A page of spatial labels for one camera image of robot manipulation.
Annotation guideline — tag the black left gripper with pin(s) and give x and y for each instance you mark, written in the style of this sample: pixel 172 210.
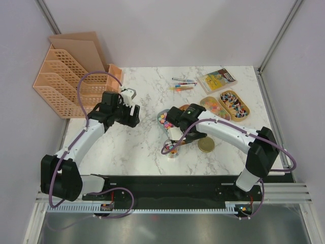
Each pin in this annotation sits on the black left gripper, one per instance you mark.
pixel 131 121

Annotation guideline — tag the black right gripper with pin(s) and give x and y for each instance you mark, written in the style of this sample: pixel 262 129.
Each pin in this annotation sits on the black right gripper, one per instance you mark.
pixel 188 139

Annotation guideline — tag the gold jar lid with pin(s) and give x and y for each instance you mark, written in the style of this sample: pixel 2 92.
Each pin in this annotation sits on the gold jar lid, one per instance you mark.
pixel 206 144

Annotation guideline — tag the clear glass jar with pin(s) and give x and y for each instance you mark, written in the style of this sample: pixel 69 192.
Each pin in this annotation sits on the clear glass jar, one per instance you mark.
pixel 168 151

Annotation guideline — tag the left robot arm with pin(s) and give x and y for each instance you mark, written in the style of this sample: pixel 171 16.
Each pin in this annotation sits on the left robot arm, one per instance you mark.
pixel 60 176

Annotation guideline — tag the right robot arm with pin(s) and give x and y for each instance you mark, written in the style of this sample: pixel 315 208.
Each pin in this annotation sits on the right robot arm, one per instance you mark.
pixel 196 123

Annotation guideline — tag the blue tray of solid candies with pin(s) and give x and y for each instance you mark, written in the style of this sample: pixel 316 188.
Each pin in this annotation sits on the blue tray of solid candies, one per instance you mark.
pixel 162 121

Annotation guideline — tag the beige tray of star gummies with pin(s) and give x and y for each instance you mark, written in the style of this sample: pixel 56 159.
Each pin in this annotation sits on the beige tray of star gummies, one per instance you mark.
pixel 212 105

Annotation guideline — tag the orange pen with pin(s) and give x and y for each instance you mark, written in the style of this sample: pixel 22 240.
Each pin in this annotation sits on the orange pen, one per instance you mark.
pixel 181 88

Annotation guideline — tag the tan tray of lollipops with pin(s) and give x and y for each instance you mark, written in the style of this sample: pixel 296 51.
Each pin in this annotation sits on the tan tray of lollipops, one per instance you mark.
pixel 234 105

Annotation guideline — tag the pink patterned pen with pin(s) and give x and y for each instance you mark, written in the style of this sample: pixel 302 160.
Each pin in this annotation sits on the pink patterned pen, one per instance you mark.
pixel 185 84

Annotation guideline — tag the peach desk organizer rack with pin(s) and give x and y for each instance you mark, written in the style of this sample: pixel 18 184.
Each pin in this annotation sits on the peach desk organizer rack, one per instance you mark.
pixel 75 73

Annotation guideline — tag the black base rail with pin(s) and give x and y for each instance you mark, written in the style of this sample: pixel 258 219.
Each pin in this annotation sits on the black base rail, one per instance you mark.
pixel 174 191

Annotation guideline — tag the white slotted cable duct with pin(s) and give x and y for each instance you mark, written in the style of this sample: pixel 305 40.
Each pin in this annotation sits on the white slotted cable duct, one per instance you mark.
pixel 103 208

